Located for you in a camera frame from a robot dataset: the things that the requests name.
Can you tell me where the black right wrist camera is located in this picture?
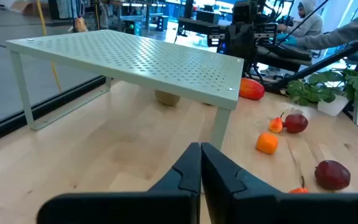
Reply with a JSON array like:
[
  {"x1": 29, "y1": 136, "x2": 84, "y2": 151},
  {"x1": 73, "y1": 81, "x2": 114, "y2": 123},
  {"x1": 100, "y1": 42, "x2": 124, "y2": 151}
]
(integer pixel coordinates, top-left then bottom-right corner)
[{"x1": 232, "y1": 0, "x2": 260, "y2": 25}]

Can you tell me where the white plant pot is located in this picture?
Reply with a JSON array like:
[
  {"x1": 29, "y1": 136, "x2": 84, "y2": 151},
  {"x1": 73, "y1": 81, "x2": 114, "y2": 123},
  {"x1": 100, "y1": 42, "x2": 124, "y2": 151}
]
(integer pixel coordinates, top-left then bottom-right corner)
[{"x1": 317, "y1": 94, "x2": 350, "y2": 118}]

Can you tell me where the brown toy kiwi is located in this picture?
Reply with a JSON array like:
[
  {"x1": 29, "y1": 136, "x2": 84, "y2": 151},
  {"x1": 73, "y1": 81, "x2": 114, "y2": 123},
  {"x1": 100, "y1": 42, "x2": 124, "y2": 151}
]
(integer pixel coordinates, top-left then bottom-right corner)
[{"x1": 154, "y1": 90, "x2": 181, "y2": 107}]

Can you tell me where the black computer with teal light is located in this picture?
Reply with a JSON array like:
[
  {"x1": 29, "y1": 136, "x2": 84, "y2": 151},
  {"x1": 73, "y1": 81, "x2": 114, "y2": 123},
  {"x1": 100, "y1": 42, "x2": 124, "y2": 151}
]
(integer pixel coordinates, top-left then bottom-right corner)
[{"x1": 123, "y1": 19, "x2": 143, "y2": 36}]

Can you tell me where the small orange-red toy pear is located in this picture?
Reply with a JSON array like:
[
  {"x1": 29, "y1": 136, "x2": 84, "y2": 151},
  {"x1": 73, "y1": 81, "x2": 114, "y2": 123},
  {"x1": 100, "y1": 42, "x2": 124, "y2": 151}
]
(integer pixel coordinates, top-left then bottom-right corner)
[
  {"x1": 268, "y1": 112, "x2": 286, "y2": 134},
  {"x1": 288, "y1": 175, "x2": 310, "y2": 195}
]

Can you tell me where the hanging yellow cable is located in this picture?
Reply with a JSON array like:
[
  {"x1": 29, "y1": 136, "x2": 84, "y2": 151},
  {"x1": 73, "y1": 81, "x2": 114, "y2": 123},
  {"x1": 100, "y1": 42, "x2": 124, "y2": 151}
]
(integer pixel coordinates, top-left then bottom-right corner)
[{"x1": 36, "y1": 0, "x2": 62, "y2": 93}]

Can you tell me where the black work table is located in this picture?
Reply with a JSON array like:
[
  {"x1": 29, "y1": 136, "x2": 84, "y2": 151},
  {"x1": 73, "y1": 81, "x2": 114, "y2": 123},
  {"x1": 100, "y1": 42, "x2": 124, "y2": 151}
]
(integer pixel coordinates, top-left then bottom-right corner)
[{"x1": 177, "y1": 16, "x2": 229, "y2": 37}]

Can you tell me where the green leafy plant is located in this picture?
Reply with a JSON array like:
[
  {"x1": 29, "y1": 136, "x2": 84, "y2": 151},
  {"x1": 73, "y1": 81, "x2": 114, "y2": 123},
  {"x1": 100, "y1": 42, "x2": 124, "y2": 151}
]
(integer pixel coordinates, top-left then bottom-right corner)
[{"x1": 280, "y1": 68, "x2": 358, "y2": 108}]

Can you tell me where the dark red toy plum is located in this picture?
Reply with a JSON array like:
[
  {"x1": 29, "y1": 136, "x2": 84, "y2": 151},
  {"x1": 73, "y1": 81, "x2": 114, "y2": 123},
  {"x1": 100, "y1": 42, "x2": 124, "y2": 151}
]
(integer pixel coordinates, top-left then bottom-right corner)
[
  {"x1": 314, "y1": 159, "x2": 352, "y2": 192},
  {"x1": 283, "y1": 113, "x2": 309, "y2": 134}
]

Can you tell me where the toy orange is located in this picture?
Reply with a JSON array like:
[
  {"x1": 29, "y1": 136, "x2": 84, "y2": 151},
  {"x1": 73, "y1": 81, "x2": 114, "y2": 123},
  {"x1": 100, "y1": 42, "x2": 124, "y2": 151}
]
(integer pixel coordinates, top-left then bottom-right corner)
[{"x1": 255, "y1": 132, "x2": 280, "y2": 156}]

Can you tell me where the brown bag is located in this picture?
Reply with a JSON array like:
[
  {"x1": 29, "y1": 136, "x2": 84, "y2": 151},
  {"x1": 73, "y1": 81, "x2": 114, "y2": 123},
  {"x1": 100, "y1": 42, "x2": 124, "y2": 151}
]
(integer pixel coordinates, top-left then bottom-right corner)
[{"x1": 73, "y1": 17, "x2": 88, "y2": 33}]

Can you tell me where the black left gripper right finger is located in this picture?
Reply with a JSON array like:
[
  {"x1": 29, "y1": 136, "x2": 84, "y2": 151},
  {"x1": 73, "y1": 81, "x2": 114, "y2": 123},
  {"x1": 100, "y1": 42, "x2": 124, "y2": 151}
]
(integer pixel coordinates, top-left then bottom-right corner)
[{"x1": 200, "y1": 142, "x2": 358, "y2": 224}]

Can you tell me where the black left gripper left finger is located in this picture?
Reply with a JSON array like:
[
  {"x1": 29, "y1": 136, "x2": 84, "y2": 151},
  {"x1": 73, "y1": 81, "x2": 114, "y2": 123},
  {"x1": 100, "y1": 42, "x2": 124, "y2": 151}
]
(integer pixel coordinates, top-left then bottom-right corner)
[{"x1": 37, "y1": 142, "x2": 202, "y2": 224}]

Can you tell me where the person's hand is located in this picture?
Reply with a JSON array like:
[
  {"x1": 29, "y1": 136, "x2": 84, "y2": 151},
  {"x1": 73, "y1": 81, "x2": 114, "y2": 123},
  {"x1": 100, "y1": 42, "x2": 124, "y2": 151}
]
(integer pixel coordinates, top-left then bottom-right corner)
[{"x1": 275, "y1": 33, "x2": 298, "y2": 47}]

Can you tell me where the cardboard box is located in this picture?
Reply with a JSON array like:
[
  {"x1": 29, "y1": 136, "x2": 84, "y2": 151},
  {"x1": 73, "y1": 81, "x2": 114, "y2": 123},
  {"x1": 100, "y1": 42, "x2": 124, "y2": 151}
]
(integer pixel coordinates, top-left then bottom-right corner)
[{"x1": 10, "y1": 0, "x2": 51, "y2": 17}]

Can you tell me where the thin black cable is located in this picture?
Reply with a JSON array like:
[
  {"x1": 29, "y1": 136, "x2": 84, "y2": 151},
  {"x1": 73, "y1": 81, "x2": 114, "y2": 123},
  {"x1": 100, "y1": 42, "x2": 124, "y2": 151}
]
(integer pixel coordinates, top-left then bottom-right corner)
[{"x1": 276, "y1": 0, "x2": 329, "y2": 47}]

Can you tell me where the black computer with blue lights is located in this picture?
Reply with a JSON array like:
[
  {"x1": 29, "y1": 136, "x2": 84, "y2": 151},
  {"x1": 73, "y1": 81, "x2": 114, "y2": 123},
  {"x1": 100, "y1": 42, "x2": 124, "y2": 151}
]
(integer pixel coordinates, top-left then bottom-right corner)
[{"x1": 216, "y1": 39, "x2": 230, "y2": 54}]

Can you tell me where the red-orange toy mango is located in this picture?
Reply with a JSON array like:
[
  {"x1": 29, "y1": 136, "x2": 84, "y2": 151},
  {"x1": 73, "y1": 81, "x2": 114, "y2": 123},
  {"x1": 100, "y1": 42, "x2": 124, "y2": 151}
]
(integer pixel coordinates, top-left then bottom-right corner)
[{"x1": 238, "y1": 77, "x2": 266, "y2": 101}]

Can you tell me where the pale green perforated metal shelf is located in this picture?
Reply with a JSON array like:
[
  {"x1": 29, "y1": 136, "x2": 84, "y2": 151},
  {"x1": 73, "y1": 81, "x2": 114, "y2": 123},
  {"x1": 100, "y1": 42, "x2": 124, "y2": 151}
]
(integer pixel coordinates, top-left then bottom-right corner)
[{"x1": 6, "y1": 29, "x2": 245, "y2": 151}]

